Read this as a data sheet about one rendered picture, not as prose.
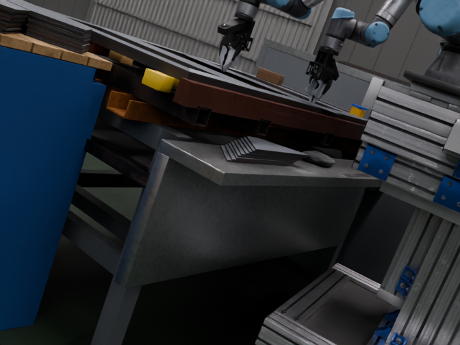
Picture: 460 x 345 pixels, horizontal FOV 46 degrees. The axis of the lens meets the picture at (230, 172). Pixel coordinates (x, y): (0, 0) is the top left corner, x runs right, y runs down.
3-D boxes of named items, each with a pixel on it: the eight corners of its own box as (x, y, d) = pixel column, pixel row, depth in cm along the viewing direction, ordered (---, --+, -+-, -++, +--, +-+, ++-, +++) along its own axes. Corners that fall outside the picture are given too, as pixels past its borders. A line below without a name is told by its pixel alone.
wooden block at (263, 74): (255, 77, 264) (259, 67, 263) (259, 77, 270) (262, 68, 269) (277, 85, 261) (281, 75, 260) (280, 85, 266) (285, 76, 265)
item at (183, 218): (113, 280, 135) (157, 150, 128) (333, 240, 242) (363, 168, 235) (124, 289, 133) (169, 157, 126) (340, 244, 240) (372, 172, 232)
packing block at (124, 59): (107, 57, 169) (111, 45, 168) (119, 60, 173) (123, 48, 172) (120, 63, 166) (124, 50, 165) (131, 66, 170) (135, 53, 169)
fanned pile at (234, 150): (191, 143, 135) (196, 128, 135) (272, 152, 168) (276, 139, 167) (228, 162, 129) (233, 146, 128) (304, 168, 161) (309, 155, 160)
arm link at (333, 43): (330, 38, 209) (348, 44, 204) (325, 49, 210) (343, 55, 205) (321, 33, 203) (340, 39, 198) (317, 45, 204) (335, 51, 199)
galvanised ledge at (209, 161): (157, 150, 128) (161, 138, 128) (363, 168, 235) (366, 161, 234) (220, 185, 117) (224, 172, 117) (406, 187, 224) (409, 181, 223)
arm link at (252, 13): (250, 4, 192) (233, -2, 197) (246, 16, 193) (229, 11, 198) (262, 9, 198) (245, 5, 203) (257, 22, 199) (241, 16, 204)
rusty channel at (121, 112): (105, 108, 142) (110, 90, 141) (353, 148, 278) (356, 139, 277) (124, 119, 138) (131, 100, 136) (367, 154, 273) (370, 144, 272)
